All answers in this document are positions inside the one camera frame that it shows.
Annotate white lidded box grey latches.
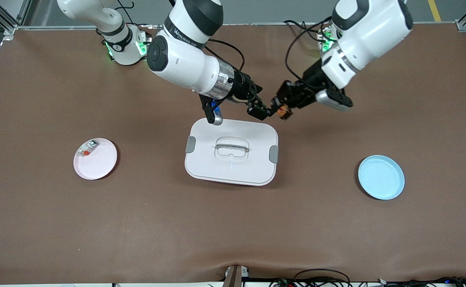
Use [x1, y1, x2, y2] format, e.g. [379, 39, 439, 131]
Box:
[184, 117, 279, 187]

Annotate silver table edge strip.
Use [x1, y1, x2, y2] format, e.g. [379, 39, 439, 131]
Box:
[16, 22, 459, 30]

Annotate black looped cable bundle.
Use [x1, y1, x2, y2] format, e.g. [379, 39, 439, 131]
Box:
[271, 269, 351, 287]

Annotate black left arm base cable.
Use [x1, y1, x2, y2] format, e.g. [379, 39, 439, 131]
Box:
[284, 20, 329, 42]

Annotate brown post with white connector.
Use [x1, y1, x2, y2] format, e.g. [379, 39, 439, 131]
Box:
[222, 264, 250, 287]

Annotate yellow floor tape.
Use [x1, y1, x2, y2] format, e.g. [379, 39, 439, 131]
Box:
[428, 0, 442, 22]

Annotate black arm base cable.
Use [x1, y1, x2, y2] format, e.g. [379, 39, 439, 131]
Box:
[115, 0, 141, 27]
[284, 20, 329, 42]

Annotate black right arm base cable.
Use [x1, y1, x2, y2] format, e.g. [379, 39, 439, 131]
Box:
[115, 0, 141, 27]

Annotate light blue round plate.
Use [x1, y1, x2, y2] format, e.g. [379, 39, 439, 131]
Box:
[357, 155, 405, 201]

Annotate pink round plate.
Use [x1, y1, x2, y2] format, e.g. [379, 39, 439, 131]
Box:
[73, 138, 118, 180]

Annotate white circuit breaker orange lever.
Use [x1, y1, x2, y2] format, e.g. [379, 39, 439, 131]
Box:
[77, 140, 99, 157]

